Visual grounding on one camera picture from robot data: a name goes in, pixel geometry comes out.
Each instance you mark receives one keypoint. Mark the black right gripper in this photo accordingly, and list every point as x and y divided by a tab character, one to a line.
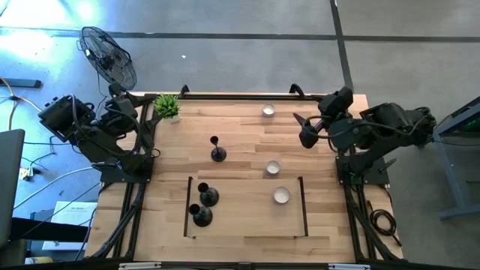
335	101

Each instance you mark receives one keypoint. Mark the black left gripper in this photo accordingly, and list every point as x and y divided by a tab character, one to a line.
120	110

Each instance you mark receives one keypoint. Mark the white patterned candle bowl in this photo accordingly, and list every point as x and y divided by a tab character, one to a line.
268	110

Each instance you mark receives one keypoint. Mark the blue patterned candle bowl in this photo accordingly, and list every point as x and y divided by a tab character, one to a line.
273	167

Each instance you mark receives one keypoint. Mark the black metal candlestick holder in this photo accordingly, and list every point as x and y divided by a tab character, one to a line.
209	197
218	154
203	216

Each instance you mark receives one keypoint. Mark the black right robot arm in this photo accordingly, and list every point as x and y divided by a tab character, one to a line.
390	123

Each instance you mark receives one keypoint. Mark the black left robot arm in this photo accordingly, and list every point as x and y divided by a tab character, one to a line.
97	146

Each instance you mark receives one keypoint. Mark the green plant in white pot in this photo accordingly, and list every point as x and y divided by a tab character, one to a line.
167	106

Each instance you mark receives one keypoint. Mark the black floor fan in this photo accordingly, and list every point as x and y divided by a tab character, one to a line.
108	60

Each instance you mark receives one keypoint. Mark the wooden riser shelf black legs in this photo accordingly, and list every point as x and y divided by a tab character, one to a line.
243	217

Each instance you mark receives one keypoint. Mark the black floor bar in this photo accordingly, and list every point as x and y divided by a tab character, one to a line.
22	83

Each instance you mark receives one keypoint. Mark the white paper sheet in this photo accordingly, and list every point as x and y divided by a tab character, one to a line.
75	213

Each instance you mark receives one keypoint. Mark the white power adapter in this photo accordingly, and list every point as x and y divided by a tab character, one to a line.
27	173

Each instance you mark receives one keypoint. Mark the dark grey monitor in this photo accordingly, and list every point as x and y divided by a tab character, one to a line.
9	180

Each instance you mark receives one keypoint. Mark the white label strip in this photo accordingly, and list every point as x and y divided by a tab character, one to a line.
348	267
138	266

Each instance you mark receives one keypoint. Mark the black side shelf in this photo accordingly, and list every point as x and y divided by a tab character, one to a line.
45	230

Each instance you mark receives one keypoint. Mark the yellow object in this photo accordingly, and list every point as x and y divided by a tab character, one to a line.
39	260

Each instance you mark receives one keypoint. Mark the black curved frame bracket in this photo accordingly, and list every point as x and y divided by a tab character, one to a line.
297	89
183	90

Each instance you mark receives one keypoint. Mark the black aluminium table frame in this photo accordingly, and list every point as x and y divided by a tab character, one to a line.
243	96

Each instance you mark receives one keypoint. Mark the grey metal cart frame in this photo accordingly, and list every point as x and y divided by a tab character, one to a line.
461	212

